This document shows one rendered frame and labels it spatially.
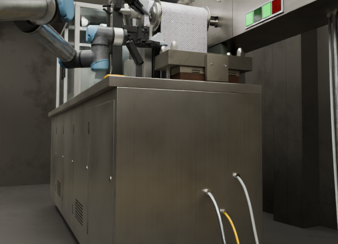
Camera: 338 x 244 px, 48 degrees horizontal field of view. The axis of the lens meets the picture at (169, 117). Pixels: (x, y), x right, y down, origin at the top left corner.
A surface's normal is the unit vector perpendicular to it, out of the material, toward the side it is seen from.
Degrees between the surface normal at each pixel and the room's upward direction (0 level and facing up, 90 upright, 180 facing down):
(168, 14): 90
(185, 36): 90
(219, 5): 90
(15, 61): 90
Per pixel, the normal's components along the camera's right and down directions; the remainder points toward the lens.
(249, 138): 0.38, -0.04
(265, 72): -0.87, -0.03
